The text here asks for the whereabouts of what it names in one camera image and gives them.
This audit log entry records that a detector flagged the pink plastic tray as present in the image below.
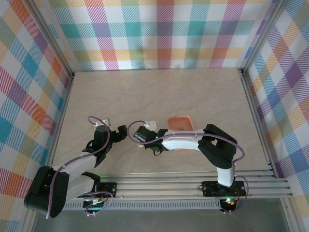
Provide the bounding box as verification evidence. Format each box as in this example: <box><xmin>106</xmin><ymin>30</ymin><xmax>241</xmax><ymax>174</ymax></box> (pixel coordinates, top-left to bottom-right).
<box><xmin>167</xmin><ymin>116</ymin><xmax>196</xmax><ymax>151</ymax></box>

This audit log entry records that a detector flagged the green controller board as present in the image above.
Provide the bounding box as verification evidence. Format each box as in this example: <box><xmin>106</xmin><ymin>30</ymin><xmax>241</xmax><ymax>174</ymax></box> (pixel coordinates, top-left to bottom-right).
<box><xmin>83</xmin><ymin>197</ymin><xmax>108</xmax><ymax>210</ymax></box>

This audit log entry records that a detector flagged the plaid fabric backdrop panel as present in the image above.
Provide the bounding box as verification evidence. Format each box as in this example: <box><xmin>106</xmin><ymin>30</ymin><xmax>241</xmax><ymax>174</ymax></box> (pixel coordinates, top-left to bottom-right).
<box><xmin>40</xmin><ymin>0</ymin><xmax>283</xmax><ymax>72</ymax></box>
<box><xmin>246</xmin><ymin>0</ymin><xmax>309</xmax><ymax>232</ymax></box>
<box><xmin>0</xmin><ymin>0</ymin><xmax>70</xmax><ymax>232</ymax></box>

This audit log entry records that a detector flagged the small LED controller board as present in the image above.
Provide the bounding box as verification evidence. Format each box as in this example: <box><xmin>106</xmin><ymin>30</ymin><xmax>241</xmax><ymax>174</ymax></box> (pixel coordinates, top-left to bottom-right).
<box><xmin>221</xmin><ymin>197</ymin><xmax>239</xmax><ymax>209</ymax></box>

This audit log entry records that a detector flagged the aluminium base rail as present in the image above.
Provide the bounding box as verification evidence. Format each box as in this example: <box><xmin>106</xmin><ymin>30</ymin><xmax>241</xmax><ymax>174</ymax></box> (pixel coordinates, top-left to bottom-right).
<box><xmin>96</xmin><ymin>169</ymin><xmax>293</xmax><ymax>200</ymax></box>

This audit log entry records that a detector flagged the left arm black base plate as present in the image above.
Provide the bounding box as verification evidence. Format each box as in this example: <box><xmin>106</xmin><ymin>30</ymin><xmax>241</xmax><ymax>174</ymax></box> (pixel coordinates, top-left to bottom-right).
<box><xmin>96</xmin><ymin>182</ymin><xmax>118</xmax><ymax>198</ymax></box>

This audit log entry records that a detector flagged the aluminium side rail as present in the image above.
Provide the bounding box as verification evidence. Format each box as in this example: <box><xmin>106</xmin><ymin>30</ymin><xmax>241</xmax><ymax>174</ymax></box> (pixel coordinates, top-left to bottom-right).
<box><xmin>23</xmin><ymin>71</ymin><xmax>76</xmax><ymax>232</ymax></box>
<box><xmin>238</xmin><ymin>69</ymin><xmax>300</xmax><ymax>232</ymax></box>

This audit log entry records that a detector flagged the grey slotted cable duct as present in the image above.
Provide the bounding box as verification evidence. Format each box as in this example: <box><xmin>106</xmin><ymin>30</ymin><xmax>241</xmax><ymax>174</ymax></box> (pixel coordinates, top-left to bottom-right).
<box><xmin>64</xmin><ymin>201</ymin><xmax>223</xmax><ymax>211</ymax></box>

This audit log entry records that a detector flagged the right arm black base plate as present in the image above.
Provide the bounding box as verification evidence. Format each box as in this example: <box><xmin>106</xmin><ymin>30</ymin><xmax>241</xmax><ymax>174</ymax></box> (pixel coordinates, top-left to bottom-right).
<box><xmin>197</xmin><ymin>181</ymin><xmax>249</xmax><ymax>197</ymax></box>

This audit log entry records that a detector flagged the aluminium frame post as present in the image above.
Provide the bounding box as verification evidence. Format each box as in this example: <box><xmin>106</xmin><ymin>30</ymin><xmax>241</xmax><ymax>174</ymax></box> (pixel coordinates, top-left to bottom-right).
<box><xmin>24</xmin><ymin>0</ymin><xmax>76</xmax><ymax>79</ymax></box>
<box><xmin>241</xmin><ymin>0</ymin><xmax>290</xmax><ymax>73</ymax></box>

